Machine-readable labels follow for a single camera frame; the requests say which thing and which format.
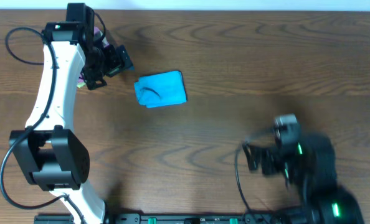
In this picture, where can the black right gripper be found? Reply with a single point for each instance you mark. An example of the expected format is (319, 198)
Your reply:
(266, 160)

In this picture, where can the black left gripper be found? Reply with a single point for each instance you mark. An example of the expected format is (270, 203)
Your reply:
(117, 62)

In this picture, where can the blue microfiber cloth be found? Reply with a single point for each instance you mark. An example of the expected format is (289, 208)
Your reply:
(162, 89)

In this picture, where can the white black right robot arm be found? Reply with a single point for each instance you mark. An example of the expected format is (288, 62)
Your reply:
(308, 162)

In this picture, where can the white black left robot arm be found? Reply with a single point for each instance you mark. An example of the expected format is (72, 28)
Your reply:
(47, 149)

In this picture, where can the green folded cloth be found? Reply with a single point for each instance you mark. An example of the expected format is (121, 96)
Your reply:
(79, 85)

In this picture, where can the purple folded cloth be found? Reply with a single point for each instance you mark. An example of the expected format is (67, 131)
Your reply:
(96, 34)

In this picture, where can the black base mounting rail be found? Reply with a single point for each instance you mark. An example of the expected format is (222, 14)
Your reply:
(135, 218)

